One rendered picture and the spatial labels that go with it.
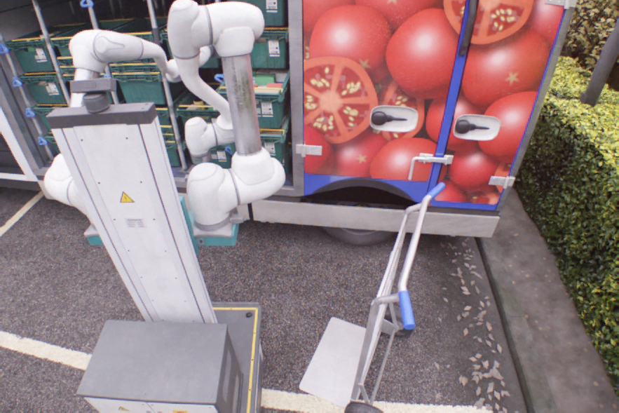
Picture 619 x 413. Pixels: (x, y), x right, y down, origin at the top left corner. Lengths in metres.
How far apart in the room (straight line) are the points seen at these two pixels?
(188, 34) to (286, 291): 2.00
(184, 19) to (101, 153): 0.50
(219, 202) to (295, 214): 1.39
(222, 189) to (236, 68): 0.45
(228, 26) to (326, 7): 0.88
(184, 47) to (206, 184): 0.48
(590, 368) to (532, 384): 0.44
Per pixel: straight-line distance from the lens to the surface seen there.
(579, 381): 2.78
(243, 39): 1.24
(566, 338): 2.91
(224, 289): 2.77
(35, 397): 2.86
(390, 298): 1.26
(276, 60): 2.30
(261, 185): 1.37
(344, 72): 2.07
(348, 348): 2.45
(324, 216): 2.65
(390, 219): 2.67
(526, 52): 2.24
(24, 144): 3.56
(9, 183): 4.31
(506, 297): 2.93
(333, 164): 2.35
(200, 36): 1.22
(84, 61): 1.68
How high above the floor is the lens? 2.17
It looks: 36 degrees down
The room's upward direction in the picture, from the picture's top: straight up
